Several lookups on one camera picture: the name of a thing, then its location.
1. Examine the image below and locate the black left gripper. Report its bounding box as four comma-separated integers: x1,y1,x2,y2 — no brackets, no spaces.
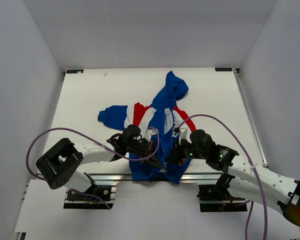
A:
126,140,163,170

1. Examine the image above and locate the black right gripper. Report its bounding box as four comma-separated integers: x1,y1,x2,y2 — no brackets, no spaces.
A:
165,136,208,166

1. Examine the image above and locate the blue white red jacket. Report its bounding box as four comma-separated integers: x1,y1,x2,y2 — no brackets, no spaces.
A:
97,71,196,184

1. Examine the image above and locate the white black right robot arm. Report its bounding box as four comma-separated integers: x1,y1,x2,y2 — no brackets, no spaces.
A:
166,127,300,227

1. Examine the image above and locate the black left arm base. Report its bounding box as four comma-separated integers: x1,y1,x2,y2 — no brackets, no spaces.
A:
63,172,114,210

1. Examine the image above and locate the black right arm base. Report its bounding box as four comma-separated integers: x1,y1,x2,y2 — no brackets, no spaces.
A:
196,173,248,213

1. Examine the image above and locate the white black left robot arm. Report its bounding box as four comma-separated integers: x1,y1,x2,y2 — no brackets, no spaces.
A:
36,124,163,200

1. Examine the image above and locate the blue right corner label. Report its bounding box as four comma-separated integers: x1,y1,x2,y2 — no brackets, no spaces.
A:
214,67,233,72

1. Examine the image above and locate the blue corner label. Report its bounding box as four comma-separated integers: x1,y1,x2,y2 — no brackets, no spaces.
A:
66,69,84,74
214,67,233,72

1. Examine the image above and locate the blue left corner label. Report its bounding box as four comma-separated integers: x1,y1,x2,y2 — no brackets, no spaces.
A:
66,69,84,74

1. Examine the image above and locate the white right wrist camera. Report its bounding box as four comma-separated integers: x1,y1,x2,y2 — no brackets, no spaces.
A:
172,126,188,144

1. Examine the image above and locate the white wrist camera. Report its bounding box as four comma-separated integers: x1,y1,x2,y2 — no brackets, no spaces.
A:
172,126,188,144
144,126,158,142

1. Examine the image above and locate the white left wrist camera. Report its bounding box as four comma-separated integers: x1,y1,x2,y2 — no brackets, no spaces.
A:
144,126,158,142

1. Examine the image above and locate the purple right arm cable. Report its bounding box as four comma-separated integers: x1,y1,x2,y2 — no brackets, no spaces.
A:
173,114,269,240

